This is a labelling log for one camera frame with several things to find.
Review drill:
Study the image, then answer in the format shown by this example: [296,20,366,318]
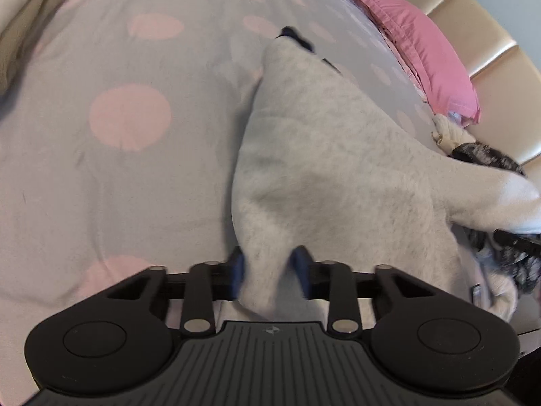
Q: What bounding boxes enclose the dark floral garment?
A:
[448,143,541,294]

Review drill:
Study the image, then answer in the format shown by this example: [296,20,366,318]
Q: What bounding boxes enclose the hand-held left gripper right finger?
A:
[289,245,436,339]

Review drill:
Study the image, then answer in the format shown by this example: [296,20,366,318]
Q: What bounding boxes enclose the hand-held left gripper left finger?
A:
[105,245,248,337]

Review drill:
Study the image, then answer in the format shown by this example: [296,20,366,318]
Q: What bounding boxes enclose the pink patterned pillow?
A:
[372,17,434,104]

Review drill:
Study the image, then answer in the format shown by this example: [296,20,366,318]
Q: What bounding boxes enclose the bed with polka dot sheet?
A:
[0,0,466,318]

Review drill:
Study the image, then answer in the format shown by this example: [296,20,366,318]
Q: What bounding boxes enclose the folded beige pants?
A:
[0,0,72,96]

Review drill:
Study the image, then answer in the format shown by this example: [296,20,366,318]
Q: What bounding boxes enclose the cream padded headboard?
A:
[380,0,541,170]

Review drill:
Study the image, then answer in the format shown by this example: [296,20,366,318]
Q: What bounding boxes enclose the grey fleece sweatshirt navy cuffs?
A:
[230,25,541,326]

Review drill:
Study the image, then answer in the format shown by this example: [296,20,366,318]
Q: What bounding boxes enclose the cream garment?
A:
[431,113,476,155]

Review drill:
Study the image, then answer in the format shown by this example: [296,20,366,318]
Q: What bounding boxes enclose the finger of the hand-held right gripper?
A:
[494,228,541,256]

